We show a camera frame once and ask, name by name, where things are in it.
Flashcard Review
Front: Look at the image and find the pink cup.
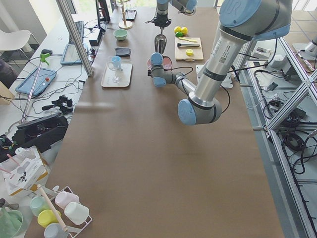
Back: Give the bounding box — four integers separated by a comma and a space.
55, 191, 79, 209

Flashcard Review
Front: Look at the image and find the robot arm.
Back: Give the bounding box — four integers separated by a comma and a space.
150, 0, 292, 125
151, 0, 198, 28

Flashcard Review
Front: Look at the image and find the clear wine glass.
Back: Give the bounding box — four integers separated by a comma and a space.
107, 56, 119, 83

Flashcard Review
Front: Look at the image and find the yellow plastic knife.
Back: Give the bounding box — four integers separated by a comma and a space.
178, 37, 198, 43

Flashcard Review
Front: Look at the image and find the black equipment case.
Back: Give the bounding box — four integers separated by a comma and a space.
0, 114, 68, 162

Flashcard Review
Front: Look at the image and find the green tipped grabber stick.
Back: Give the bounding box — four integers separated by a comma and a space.
4, 51, 50, 136

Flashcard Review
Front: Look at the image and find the green lime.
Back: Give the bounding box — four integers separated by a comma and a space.
175, 31, 183, 38

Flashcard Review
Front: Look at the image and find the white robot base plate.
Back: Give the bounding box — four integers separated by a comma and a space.
195, 64, 234, 88

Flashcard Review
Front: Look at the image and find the yellow lemon half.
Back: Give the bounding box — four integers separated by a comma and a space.
186, 49, 193, 56

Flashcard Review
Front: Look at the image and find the light blue cup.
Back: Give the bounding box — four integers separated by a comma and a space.
109, 56, 121, 70

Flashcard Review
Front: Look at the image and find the white cardboard box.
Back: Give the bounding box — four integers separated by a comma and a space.
0, 146, 51, 197

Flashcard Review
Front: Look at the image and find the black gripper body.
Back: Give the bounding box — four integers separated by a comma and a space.
152, 14, 171, 28

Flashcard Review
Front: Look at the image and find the yellow cup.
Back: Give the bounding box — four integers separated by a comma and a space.
37, 209, 58, 228

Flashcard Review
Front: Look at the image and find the stainless steel ice scoop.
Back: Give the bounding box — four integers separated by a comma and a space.
154, 27, 167, 55

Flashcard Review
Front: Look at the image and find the pink bowl with ice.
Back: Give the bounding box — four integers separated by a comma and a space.
147, 56, 173, 72

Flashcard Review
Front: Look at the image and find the beige serving tray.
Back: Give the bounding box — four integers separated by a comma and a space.
101, 60, 133, 88

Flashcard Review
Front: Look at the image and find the black and silver muddler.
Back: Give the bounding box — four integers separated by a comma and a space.
177, 43, 200, 48

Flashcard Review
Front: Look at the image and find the white wire cup rack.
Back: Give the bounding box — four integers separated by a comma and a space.
37, 184, 92, 238

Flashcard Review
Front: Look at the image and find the wooden cutting board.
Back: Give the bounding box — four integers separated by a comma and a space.
175, 37, 204, 61

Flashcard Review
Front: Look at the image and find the mint green bowl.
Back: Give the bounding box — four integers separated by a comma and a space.
113, 29, 128, 41

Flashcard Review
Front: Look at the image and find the mint green cup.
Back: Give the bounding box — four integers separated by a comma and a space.
29, 196, 50, 217

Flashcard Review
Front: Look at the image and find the white chair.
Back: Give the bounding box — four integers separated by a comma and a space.
0, 30, 32, 59

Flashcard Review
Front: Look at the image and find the wooden glass stand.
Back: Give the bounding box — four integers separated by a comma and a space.
116, 0, 133, 30

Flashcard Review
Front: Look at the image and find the dark grey folded cloth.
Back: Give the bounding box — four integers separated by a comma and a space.
115, 47, 131, 57

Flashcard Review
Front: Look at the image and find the aluminium frame post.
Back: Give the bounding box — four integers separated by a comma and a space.
56, 0, 93, 77

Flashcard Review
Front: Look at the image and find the blue teach pendant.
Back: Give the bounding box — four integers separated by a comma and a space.
15, 67, 57, 97
60, 44, 82, 65

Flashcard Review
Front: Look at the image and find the grey cup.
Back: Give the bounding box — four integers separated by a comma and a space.
44, 223, 68, 238

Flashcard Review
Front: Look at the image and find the white cup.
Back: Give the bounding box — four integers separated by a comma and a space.
64, 202, 89, 225

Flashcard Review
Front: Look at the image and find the black tray with glasses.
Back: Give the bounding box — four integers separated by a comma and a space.
125, 9, 137, 21

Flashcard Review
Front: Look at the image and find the black keyboard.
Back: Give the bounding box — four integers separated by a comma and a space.
68, 21, 85, 45

